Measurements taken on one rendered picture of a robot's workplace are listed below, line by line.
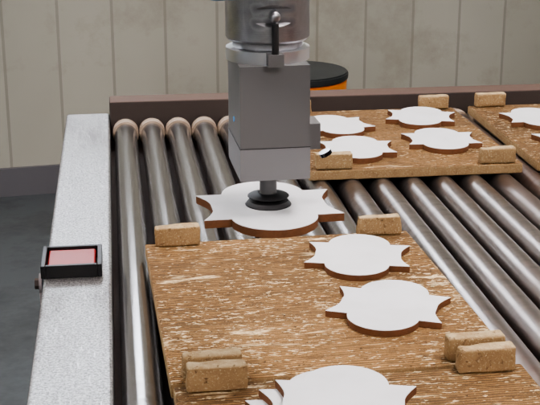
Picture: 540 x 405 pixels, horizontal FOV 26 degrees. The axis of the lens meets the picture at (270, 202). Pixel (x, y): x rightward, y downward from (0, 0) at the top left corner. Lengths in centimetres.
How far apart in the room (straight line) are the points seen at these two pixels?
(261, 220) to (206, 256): 44
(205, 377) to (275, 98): 28
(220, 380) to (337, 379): 12
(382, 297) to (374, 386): 27
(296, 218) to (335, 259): 40
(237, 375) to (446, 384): 20
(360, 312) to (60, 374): 33
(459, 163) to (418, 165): 7
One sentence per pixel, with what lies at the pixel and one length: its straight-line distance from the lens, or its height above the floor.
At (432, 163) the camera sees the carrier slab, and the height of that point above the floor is 94.
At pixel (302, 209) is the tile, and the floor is 111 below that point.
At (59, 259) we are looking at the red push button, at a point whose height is 93.
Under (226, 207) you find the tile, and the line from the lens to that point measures 108.
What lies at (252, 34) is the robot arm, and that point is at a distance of 102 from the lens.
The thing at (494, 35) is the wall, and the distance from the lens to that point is 540.
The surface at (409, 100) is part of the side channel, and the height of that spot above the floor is 94.
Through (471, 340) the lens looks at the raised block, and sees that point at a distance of 120.
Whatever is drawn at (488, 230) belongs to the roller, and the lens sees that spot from 165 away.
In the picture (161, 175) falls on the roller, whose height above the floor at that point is 92.
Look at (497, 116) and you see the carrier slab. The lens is 224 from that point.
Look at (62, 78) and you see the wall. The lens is 490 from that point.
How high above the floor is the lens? 145
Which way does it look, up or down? 18 degrees down
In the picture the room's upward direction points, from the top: straight up
